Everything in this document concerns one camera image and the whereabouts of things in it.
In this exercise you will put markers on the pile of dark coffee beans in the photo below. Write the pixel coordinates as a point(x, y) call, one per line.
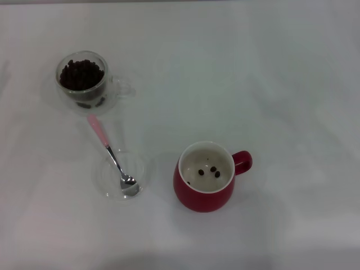
point(81, 74)

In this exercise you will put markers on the clear glass saucer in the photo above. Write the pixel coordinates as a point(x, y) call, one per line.
point(140, 171)

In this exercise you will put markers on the red mug with white inside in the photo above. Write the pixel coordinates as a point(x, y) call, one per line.
point(202, 198)

